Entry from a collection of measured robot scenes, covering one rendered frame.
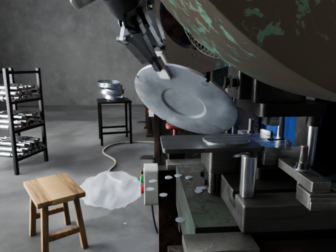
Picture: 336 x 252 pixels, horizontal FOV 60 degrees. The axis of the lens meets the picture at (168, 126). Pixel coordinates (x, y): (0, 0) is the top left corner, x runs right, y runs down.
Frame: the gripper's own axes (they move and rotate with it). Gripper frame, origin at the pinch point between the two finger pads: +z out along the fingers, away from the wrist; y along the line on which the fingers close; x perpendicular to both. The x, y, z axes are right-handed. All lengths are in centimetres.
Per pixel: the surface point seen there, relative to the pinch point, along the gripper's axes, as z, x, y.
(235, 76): 10.9, -13.1, 7.5
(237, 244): 17.7, -23.6, -29.4
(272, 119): 23.2, -21.3, 4.1
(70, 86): 325, 558, 250
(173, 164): 40.3, 11.5, -7.1
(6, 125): 91, 221, 14
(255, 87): 11.4, -18.9, 4.5
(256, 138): 28.7, -17.0, 1.2
